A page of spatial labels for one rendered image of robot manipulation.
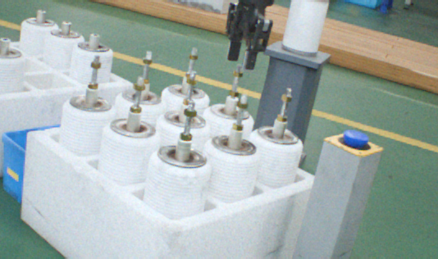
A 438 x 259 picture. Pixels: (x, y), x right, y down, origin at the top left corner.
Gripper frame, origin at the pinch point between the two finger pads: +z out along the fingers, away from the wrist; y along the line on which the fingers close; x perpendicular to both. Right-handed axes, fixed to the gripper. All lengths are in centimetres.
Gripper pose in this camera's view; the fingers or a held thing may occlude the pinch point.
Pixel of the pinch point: (240, 59)
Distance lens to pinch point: 118.8
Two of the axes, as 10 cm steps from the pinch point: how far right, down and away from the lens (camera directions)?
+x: -9.1, -0.3, -4.2
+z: -1.9, 9.2, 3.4
